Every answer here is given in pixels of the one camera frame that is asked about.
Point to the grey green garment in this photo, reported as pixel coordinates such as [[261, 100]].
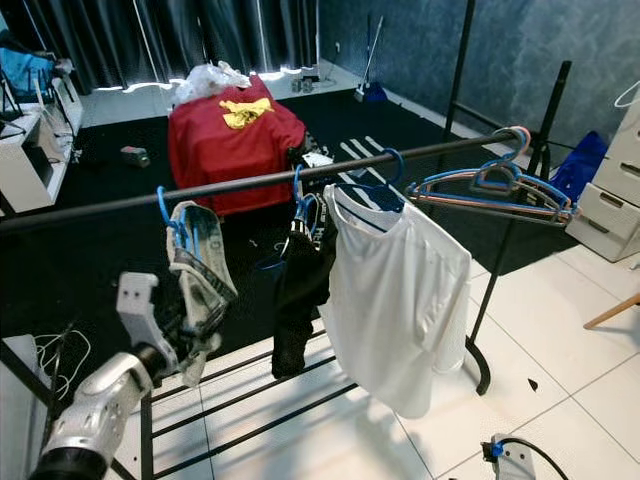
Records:
[[200, 250]]

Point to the dark blue thin hanger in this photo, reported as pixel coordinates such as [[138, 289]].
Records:
[[164, 210]]

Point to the orange plastic hanger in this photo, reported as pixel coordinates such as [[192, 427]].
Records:
[[500, 205]]

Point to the grey plastic hanger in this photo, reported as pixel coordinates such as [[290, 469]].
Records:
[[495, 175]]

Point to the black floor mat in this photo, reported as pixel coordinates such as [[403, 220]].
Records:
[[80, 280]]

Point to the small black garment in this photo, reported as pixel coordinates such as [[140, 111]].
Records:
[[300, 300]]

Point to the black metal clothes rack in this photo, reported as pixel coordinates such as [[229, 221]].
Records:
[[80, 211]]

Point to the small grey box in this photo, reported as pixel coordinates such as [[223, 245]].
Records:
[[136, 156]]

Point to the red draped cloth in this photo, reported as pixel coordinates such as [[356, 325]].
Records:
[[230, 150]]

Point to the white T-shirt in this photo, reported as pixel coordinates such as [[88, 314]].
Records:
[[395, 310]]

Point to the yellow cloth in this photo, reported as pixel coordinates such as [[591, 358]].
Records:
[[248, 112]]

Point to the white low cabinet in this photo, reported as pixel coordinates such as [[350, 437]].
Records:
[[30, 160]]

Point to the white plastic bag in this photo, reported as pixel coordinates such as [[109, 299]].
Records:
[[205, 82]]

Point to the dark grey curtain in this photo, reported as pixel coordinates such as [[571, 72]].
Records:
[[160, 40]]

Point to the light blue bag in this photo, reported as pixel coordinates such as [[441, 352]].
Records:
[[25, 72]]

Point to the blue broom with dustpan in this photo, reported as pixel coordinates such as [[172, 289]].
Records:
[[373, 93]]

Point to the small black floor scrap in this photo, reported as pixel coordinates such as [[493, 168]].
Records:
[[533, 384]]

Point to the dark blue fabric bag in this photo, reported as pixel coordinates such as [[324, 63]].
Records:
[[580, 165]]

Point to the white drawer unit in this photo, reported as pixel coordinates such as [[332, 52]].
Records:
[[615, 200]]

